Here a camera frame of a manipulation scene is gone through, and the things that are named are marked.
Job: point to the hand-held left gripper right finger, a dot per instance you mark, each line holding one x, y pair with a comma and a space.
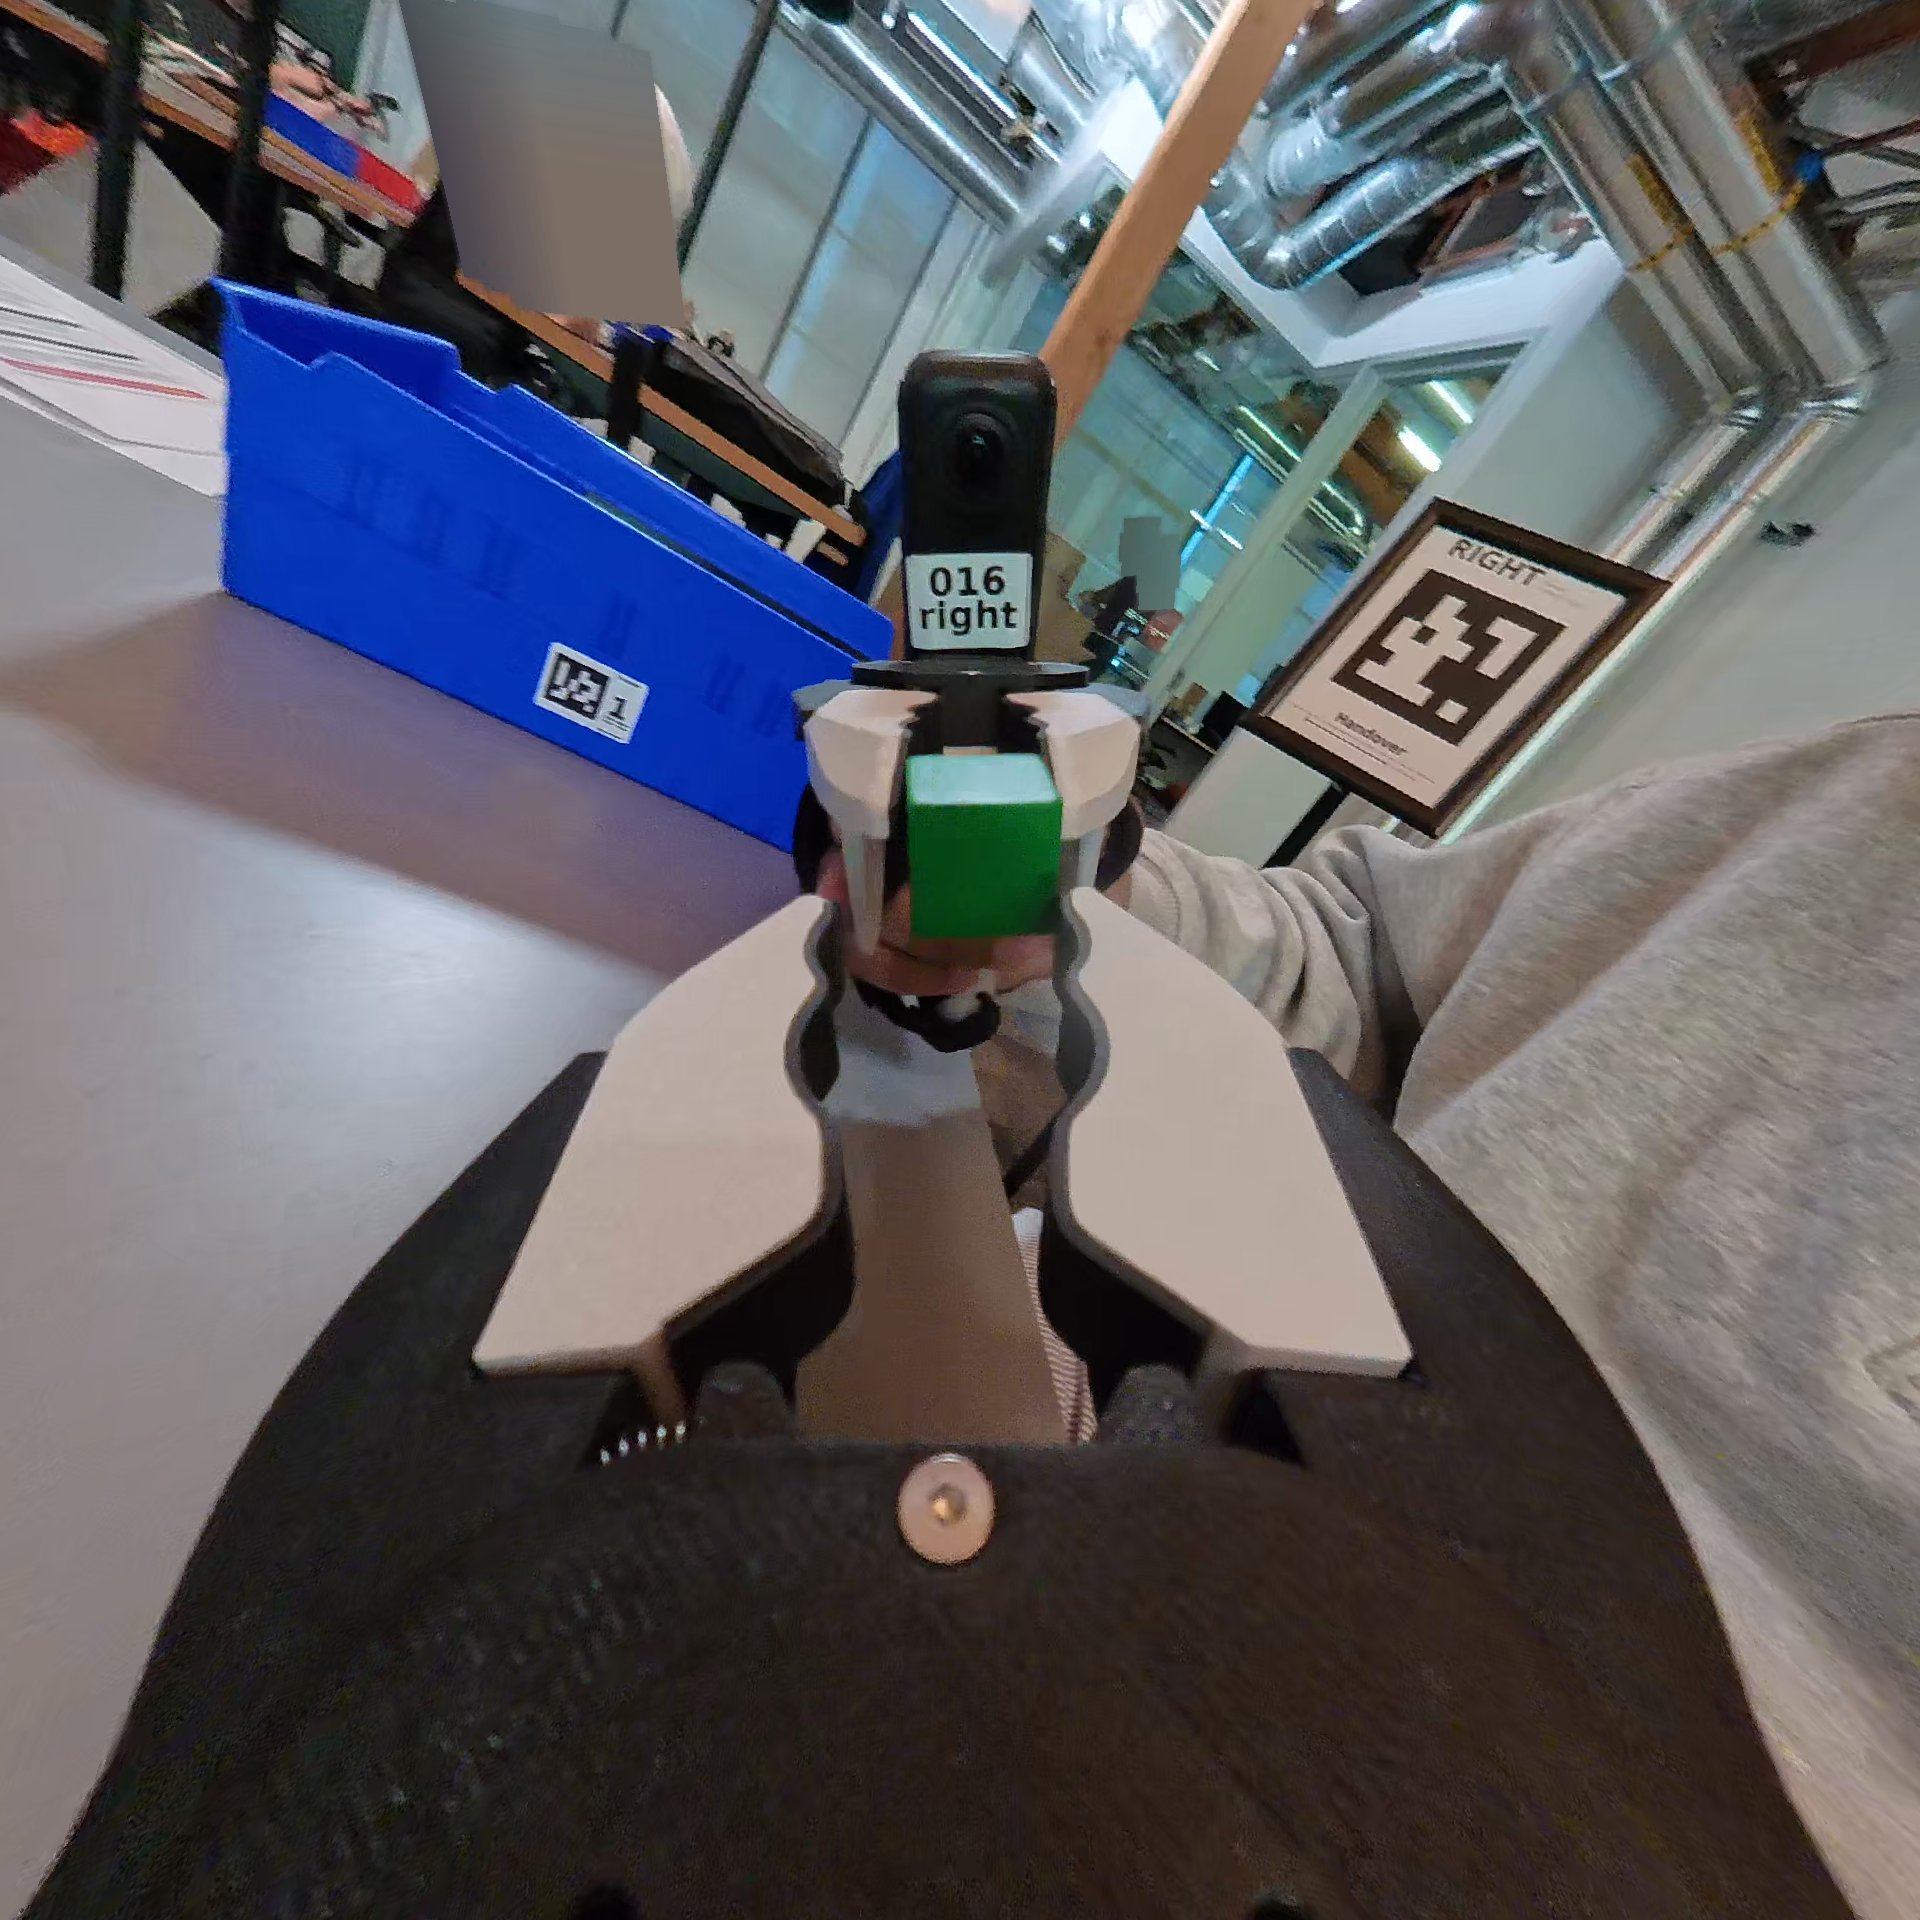
1214, 1184

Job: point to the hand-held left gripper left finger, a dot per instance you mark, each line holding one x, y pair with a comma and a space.
676, 1184

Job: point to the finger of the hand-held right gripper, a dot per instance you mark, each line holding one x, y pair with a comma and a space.
855, 779
1093, 763

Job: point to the green cube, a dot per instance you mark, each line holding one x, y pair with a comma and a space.
984, 855

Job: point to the person's right forearm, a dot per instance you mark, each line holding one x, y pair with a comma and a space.
1277, 930

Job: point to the grey desk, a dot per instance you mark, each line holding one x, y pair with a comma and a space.
300, 975

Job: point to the person's right hand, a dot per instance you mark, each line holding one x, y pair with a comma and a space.
945, 968

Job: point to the white striped cloth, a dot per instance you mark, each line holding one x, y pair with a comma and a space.
1059, 1348

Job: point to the wooden beam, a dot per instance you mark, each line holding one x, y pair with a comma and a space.
1171, 195

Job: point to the framed marker sign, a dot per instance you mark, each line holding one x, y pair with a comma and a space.
1463, 661

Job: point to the wooden workbench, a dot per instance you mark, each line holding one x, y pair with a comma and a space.
569, 345

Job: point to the person's grey sweatshirt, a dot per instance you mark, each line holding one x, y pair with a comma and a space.
1652, 1124

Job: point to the blue bin with tag label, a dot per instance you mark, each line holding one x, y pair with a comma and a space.
390, 524

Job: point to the white paper sheet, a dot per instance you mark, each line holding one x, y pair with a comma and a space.
89, 376

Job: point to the silver ventilation duct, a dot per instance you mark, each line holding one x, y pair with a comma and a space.
1501, 148

